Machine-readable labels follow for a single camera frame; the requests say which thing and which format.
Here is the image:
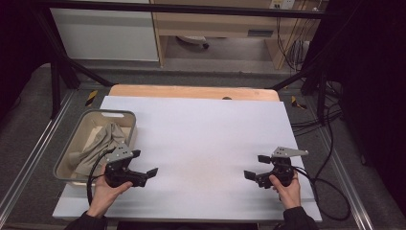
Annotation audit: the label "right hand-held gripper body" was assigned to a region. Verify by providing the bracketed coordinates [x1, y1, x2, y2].
[263, 146, 310, 189]

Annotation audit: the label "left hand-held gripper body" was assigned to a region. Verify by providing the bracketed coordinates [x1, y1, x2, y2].
[103, 143, 140, 189]

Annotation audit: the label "person's right hand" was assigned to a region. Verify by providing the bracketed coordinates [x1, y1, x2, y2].
[268, 173, 303, 211]

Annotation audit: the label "person's left hand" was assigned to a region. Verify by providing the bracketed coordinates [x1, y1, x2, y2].
[86, 164, 134, 219]

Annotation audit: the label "grey-beige cloth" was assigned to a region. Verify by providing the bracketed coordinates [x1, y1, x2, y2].
[68, 122, 128, 178]

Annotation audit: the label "beige plastic basket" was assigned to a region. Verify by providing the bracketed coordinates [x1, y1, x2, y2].
[53, 108, 139, 188]

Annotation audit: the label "white board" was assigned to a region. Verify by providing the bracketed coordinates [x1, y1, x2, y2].
[52, 95, 323, 223]

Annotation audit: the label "yellow-black hazard tape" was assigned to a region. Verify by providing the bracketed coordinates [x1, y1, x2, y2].
[84, 89, 99, 108]
[290, 95, 308, 111]

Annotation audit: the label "wooden table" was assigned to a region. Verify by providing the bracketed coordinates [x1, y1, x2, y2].
[108, 83, 282, 103]

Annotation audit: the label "white cabinet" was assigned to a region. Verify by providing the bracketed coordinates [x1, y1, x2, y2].
[50, 0, 160, 62]

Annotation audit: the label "black curtain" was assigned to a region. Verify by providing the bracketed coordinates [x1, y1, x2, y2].
[305, 0, 406, 210]
[0, 0, 54, 120]

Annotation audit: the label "office chair base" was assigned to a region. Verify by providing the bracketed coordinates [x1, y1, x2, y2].
[175, 34, 211, 51]

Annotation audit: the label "light wooden desk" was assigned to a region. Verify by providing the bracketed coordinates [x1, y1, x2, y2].
[149, 0, 329, 71]

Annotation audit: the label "white power outlet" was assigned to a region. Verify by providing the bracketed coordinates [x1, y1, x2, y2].
[269, 0, 296, 11]

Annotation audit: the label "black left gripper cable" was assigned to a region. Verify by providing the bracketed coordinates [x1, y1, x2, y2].
[86, 147, 117, 206]

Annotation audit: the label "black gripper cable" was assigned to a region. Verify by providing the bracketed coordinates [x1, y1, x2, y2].
[86, 147, 117, 206]
[291, 104, 352, 222]

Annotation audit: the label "black floor cables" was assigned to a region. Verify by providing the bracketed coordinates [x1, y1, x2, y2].
[290, 80, 345, 137]

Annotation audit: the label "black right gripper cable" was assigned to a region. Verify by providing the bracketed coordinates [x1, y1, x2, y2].
[291, 104, 352, 222]

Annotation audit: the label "aluminium floor rail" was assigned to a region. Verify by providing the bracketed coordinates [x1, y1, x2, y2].
[0, 90, 78, 219]
[319, 127, 375, 230]

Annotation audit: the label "hanging black cables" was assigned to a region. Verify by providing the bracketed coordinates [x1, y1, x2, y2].
[275, 15, 310, 73]

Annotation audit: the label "black metal frame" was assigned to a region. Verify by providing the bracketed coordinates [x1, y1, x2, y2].
[32, 0, 334, 127]

